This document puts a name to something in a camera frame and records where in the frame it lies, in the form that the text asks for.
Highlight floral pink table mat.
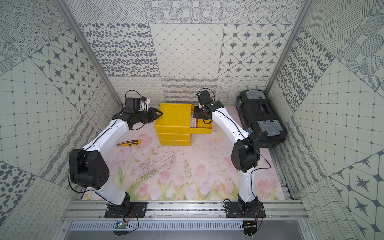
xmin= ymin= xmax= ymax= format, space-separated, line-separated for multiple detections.
xmin=82 ymin=105 xmax=286 ymax=201

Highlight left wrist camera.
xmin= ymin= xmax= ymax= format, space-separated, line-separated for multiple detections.
xmin=124 ymin=97 xmax=150 ymax=114

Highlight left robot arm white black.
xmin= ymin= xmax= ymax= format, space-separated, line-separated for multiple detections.
xmin=68 ymin=108 xmax=163 ymax=210

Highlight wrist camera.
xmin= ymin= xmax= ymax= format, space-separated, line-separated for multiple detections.
xmin=197 ymin=90 xmax=214 ymax=106
xmin=124 ymin=97 xmax=150 ymax=114

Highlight aluminium rail frame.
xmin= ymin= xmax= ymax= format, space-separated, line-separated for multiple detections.
xmin=62 ymin=200 xmax=309 ymax=232

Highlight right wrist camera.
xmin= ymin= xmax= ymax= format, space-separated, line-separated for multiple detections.
xmin=197 ymin=90 xmax=214 ymax=106

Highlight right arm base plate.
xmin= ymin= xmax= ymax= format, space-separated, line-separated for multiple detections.
xmin=223 ymin=200 xmax=266 ymax=218

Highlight black toolbox grey latches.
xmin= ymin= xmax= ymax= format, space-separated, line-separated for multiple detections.
xmin=237 ymin=90 xmax=287 ymax=148

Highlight yellow top drawer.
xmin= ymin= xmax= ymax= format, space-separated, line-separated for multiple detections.
xmin=190 ymin=105 xmax=213 ymax=135

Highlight yellow utility knife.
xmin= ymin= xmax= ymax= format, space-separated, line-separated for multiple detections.
xmin=117 ymin=140 xmax=142 ymax=147

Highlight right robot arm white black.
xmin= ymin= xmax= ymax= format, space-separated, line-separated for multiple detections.
xmin=194 ymin=100 xmax=260 ymax=209

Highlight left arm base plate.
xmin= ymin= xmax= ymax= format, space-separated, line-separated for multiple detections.
xmin=105 ymin=202 xmax=148 ymax=219

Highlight yellow drawer cabinet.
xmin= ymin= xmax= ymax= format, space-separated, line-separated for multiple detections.
xmin=155 ymin=103 xmax=192 ymax=147

